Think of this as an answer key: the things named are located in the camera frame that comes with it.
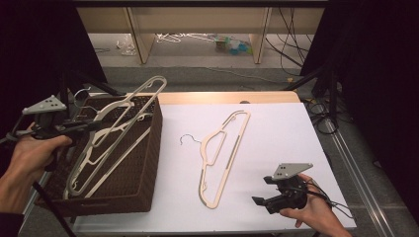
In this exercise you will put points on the brown woven basket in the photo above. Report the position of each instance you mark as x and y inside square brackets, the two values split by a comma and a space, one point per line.
[145, 171]

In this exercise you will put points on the white hangers on floor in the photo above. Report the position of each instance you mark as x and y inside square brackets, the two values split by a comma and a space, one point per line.
[168, 39]

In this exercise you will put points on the dark curtain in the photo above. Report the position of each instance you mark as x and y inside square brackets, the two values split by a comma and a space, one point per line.
[33, 49]
[378, 82]

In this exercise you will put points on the cream clothes hanger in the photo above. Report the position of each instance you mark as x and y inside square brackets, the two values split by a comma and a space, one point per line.
[113, 107]
[234, 154]
[117, 164]

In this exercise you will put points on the person's right hand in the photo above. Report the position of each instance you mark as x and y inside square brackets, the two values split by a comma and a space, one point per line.
[318, 207]

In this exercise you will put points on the aluminium rail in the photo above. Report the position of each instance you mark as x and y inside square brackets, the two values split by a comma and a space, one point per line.
[31, 200]
[359, 177]

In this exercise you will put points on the teal plastic clutter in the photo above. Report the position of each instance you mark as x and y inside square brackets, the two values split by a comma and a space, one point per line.
[235, 46]

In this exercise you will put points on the white table sheet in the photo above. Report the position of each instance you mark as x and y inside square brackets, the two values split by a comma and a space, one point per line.
[290, 138]

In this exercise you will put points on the black metal stand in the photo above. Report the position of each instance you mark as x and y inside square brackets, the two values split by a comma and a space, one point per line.
[331, 89]
[99, 84]

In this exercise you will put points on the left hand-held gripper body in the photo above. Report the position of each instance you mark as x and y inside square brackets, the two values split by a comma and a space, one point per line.
[49, 104]

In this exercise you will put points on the clear plastic bag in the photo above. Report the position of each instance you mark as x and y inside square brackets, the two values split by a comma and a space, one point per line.
[126, 46]

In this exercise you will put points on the person's dark sleeve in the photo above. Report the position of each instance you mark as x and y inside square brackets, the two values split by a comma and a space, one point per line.
[10, 225]

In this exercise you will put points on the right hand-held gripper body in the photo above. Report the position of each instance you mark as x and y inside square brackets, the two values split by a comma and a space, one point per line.
[291, 169]

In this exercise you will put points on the person's left hand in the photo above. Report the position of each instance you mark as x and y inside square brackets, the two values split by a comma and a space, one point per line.
[33, 158]

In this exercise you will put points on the beige wooden desk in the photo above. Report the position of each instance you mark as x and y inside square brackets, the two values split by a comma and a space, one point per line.
[197, 19]

